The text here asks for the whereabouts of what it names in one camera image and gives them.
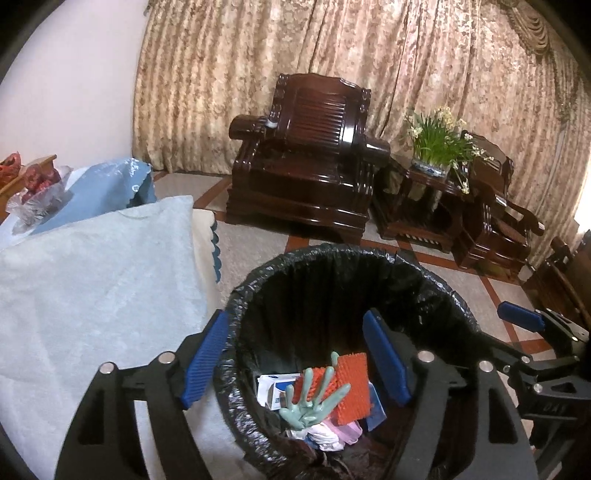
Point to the green rubber glove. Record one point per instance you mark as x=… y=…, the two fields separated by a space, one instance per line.
x=309 y=408

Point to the dark wooden chair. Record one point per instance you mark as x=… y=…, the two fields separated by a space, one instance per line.
x=558 y=281

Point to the black lined trash bin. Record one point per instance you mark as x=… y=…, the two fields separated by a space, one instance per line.
x=323 y=286

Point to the pink plastic bag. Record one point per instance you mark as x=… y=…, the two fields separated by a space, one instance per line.
x=347 y=431

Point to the white tissue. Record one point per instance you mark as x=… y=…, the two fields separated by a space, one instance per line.
x=323 y=437

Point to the cream cloth teal trim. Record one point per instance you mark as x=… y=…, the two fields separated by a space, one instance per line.
x=205 y=244

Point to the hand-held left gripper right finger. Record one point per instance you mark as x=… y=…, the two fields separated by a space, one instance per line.
x=385 y=360

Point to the glass fruit bowl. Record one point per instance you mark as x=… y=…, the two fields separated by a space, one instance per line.
x=41 y=203

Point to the red apple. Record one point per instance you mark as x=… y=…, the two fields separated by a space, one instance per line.
x=54 y=176
x=27 y=194
x=37 y=177

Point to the beige patterned curtain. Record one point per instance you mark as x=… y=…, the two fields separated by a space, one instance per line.
x=369 y=55

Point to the dark wooden armchair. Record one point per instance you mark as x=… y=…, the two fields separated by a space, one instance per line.
x=314 y=161
x=498 y=230

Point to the wooden cabinet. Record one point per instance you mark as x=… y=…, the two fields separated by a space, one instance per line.
x=18 y=184

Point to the blue wrapper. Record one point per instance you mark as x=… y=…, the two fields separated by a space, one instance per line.
x=376 y=410

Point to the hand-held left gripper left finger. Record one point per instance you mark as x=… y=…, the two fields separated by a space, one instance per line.
x=205 y=360

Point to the red basket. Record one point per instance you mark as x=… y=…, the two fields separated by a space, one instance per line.
x=10 y=164

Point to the dark wooden side table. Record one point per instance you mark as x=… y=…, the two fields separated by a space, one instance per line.
x=415 y=212

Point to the potted flowering plant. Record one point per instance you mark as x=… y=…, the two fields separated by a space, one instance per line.
x=436 y=143

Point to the orange foam net sleeve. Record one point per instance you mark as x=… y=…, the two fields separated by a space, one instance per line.
x=353 y=387

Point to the white blue cardboard box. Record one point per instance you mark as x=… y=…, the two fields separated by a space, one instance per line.
x=272 y=387

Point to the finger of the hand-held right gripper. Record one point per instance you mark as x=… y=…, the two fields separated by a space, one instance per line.
x=510 y=360
x=519 y=316

